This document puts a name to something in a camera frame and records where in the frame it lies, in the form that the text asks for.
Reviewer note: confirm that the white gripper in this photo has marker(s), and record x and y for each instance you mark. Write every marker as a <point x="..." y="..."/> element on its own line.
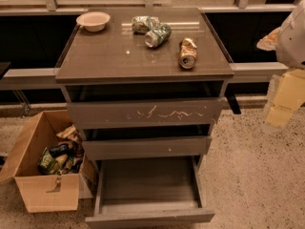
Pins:
<point x="293" y="43"/>

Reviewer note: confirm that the green soda can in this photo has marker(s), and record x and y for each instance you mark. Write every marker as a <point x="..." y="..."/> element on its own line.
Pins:
<point x="158" y="35"/>

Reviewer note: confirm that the grey open bottom drawer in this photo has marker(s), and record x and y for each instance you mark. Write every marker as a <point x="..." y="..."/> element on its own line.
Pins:
<point x="147" y="192"/>

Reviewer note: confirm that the cardboard box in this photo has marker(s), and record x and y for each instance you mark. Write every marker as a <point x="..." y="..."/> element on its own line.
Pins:
<point x="46" y="193"/>

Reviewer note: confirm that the crushed green white can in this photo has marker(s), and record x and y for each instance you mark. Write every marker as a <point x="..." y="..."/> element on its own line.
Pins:
<point x="143" y="24"/>

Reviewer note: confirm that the dark blue can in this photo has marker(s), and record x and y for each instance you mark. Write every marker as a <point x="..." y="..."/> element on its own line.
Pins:
<point x="59" y="150"/>

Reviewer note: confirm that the metal window rail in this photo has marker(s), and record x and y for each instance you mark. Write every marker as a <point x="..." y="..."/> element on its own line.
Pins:
<point x="149" y="0"/>

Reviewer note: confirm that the grey top drawer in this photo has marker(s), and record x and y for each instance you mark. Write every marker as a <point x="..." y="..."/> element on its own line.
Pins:
<point x="130" y="114"/>

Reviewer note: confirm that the crushed orange can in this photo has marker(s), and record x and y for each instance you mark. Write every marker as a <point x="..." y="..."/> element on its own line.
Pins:
<point x="188" y="53"/>

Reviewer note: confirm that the beige paper bowl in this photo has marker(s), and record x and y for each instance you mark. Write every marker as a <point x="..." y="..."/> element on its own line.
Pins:
<point x="93" y="21"/>

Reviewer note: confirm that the tan chip bag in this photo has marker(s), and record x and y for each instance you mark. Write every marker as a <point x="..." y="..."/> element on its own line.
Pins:
<point x="71" y="134"/>

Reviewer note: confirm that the green snack bag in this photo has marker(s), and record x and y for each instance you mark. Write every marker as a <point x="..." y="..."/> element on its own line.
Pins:
<point x="49" y="165"/>

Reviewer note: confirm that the grey low bench ledge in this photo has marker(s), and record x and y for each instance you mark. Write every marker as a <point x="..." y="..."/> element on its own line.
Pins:
<point x="44" y="78"/>

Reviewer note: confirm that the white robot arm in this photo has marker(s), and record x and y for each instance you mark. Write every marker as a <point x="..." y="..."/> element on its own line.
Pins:
<point x="288" y="42"/>

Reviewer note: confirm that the grey middle drawer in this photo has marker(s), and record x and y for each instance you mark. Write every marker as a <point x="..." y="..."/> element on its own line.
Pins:
<point x="147" y="147"/>

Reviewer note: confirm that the grey drawer cabinet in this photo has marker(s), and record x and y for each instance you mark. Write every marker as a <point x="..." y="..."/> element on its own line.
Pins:
<point x="116" y="65"/>

